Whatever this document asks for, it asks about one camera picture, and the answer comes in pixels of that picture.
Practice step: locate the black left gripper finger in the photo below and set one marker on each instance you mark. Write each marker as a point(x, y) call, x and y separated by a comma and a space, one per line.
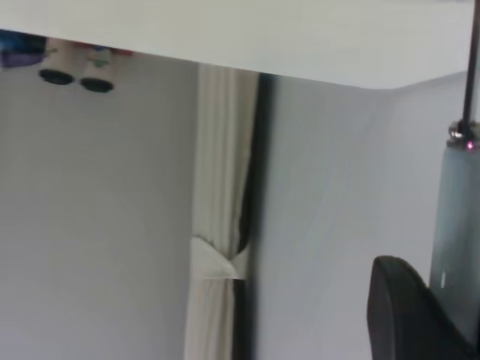
point(397, 311)

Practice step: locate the white curtain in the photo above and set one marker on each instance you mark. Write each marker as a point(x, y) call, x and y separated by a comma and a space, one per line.
point(213, 187)

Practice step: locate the white cylinder with black cap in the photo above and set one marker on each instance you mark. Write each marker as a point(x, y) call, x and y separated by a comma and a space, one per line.
point(56, 65)
point(96, 73)

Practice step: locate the purple object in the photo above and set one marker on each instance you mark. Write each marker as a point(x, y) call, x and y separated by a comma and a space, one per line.
point(18, 56)

